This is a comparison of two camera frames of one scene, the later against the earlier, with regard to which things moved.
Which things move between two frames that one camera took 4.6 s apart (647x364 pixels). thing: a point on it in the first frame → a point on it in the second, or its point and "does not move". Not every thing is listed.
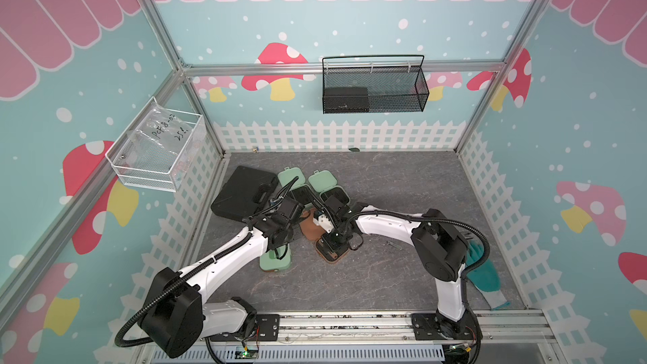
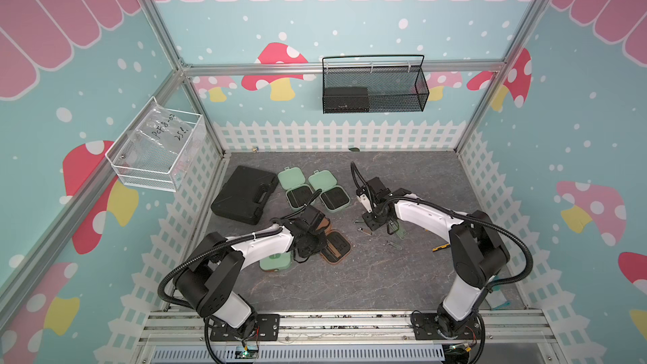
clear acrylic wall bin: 157,147 does not move
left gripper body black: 290,236 → 314,243
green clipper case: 301,191 does not move
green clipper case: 332,195 does not move
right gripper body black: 336,237 → 372,219
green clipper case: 270,260 does not move
